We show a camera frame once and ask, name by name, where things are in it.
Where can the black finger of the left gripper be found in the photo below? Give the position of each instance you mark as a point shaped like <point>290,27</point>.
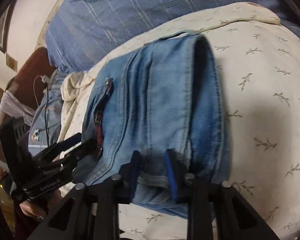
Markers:
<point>72,157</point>

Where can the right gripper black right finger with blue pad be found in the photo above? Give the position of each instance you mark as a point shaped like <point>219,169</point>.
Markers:
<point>186,188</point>

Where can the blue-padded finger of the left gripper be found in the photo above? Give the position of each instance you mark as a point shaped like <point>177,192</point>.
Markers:
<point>54,150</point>

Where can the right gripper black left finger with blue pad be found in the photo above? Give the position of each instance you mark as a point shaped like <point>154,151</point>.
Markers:
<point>117,189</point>

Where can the blue denim pants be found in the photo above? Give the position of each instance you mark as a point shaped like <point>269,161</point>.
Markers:
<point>164,95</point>

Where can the left hand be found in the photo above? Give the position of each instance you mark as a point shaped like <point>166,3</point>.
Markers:
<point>39,209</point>

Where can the blue grey patterned blanket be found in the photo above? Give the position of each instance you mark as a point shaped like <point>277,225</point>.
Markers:
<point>46,125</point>

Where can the lavender cloth on headboard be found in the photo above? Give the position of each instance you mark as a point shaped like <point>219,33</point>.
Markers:
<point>11,106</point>

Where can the brown headboard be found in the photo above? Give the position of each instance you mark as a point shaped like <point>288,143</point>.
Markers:
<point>27,86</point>

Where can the blue plaid pillow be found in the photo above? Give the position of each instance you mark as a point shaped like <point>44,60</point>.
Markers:
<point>82,32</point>

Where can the cream leaf-print bedsheet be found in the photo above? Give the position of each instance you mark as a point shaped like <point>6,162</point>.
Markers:
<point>259,63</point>

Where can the white charger with cable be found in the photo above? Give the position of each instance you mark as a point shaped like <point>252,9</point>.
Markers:
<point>41,79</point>

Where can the small gold wall plaque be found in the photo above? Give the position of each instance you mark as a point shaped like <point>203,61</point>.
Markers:
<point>11,63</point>

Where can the framed wall picture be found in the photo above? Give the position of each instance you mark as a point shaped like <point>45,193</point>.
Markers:
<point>5,20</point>

